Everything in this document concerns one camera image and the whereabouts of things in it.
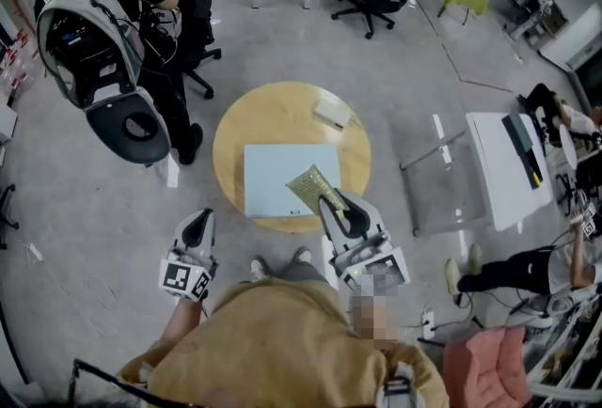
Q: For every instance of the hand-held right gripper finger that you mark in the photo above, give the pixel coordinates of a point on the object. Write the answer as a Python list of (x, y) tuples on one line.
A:
[(369, 211), (333, 227)]

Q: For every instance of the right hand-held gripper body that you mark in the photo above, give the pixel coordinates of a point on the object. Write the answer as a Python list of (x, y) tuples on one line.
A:
[(371, 267)]

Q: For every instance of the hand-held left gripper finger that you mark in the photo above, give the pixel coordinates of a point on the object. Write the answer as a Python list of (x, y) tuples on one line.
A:
[(211, 237), (179, 234)]

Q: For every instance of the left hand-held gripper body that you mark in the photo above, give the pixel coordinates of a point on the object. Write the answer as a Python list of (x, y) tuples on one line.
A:
[(185, 277)]

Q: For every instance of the light blue object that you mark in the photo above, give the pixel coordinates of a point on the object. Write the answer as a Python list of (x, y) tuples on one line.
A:
[(273, 180)]

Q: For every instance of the person's right forearm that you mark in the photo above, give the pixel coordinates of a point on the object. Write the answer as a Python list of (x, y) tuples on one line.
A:
[(374, 319)]

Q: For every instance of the person's left forearm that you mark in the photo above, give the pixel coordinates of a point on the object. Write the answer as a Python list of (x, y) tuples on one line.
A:
[(181, 319)]

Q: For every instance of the person's right shoe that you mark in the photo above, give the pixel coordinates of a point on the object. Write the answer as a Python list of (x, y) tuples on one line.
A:
[(301, 255)]

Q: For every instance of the person's shoe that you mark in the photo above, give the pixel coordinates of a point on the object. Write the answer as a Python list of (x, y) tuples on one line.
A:
[(301, 255), (258, 269)]

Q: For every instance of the person's grey trousers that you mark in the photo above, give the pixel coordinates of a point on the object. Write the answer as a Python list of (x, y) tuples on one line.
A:
[(303, 273)]

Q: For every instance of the person's left shoe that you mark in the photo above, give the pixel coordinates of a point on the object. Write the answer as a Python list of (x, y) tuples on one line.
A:
[(258, 269)]

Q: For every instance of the white power strip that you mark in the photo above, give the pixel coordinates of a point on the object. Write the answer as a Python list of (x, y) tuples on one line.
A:
[(35, 252), (428, 324)]

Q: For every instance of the clear acrylic table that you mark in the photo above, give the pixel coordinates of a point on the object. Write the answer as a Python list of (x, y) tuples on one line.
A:
[(451, 213)]

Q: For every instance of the small white box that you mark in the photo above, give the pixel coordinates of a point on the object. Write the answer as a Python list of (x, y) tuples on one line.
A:
[(333, 111)]

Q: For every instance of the person's yellow hoodie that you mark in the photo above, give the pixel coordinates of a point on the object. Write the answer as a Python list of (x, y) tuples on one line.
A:
[(273, 340)]

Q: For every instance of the round wooden table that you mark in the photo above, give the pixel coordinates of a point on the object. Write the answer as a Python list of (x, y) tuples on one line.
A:
[(273, 114)]

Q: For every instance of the white rectangular table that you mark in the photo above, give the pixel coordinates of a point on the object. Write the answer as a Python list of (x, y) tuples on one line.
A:
[(503, 180)]

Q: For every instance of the dark green book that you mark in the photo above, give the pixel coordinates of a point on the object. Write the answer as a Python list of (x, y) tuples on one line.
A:
[(517, 131)]

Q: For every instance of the black and yellow tool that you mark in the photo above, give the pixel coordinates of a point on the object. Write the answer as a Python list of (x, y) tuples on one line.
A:
[(533, 171)]

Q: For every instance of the black chair base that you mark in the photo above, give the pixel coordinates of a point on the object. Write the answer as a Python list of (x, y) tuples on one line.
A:
[(7, 208)]

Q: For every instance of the white cabinet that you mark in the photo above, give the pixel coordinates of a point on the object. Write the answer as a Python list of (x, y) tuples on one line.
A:
[(571, 37)]

